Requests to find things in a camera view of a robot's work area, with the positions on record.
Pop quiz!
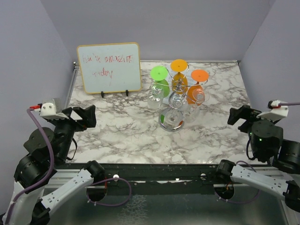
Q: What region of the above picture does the clear hung wine glass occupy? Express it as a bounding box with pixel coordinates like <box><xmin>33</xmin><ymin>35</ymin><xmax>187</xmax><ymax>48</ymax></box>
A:
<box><xmin>163</xmin><ymin>108</ymin><xmax>183</xmax><ymax>130</ymax></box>

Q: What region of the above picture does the green plastic wine glass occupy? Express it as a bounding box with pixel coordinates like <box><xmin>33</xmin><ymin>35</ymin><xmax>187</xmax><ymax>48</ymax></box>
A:
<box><xmin>150</xmin><ymin>66</ymin><xmax>170</xmax><ymax>97</ymax></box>

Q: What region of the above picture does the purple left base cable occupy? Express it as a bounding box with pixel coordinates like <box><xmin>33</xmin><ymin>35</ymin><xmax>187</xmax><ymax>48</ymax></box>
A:
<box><xmin>86</xmin><ymin>177</ymin><xmax>132</xmax><ymax>207</ymax></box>

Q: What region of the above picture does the yellow plastic wine glass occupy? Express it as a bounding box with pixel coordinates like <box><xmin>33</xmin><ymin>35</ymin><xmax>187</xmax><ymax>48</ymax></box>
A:
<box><xmin>171</xmin><ymin>59</ymin><xmax>188</xmax><ymax>94</ymax></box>

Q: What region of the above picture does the orange plastic wine glass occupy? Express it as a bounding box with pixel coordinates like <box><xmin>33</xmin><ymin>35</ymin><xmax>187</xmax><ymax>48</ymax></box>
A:
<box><xmin>186</xmin><ymin>69</ymin><xmax>210</xmax><ymax>106</ymax></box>

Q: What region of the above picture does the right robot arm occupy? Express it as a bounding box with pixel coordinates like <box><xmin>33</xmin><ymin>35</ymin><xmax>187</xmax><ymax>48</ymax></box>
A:
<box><xmin>215</xmin><ymin>100</ymin><xmax>300</xmax><ymax>212</ymax></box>

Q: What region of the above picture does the printed paper sheet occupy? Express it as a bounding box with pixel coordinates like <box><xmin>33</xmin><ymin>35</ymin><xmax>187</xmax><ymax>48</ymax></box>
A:
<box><xmin>163</xmin><ymin>71</ymin><xmax>195</xmax><ymax>105</ymax></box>

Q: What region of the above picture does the chrome wine glass rack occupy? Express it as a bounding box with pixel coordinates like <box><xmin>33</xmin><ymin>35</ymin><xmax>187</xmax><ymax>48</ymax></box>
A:
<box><xmin>148</xmin><ymin>59</ymin><xmax>210</xmax><ymax>132</ymax></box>

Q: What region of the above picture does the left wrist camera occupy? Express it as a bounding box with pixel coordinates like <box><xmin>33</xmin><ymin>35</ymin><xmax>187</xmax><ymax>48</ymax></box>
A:
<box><xmin>39</xmin><ymin>98</ymin><xmax>68</xmax><ymax>120</ymax></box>

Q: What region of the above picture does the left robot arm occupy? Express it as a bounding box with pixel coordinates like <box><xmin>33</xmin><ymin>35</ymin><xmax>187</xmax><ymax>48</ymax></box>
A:
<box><xmin>0</xmin><ymin>102</ymin><xmax>105</xmax><ymax>225</ymax></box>

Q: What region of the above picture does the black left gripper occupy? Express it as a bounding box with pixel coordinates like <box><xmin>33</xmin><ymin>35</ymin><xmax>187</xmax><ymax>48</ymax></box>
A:
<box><xmin>51</xmin><ymin>104</ymin><xmax>97</xmax><ymax>162</ymax></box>

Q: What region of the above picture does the yellow framed whiteboard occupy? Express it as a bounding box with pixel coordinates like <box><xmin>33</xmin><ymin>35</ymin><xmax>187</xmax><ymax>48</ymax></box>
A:
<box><xmin>77</xmin><ymin>42</ymin><xmax>142</xmax><ymax>94</ymax></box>

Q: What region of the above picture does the black mounting rail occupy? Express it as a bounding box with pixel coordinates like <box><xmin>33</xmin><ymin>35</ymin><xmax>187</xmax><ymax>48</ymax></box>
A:
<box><xmin>53</xmin><ymin>163</ymin><xmax>272</xmax><ymax>195</ymax></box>

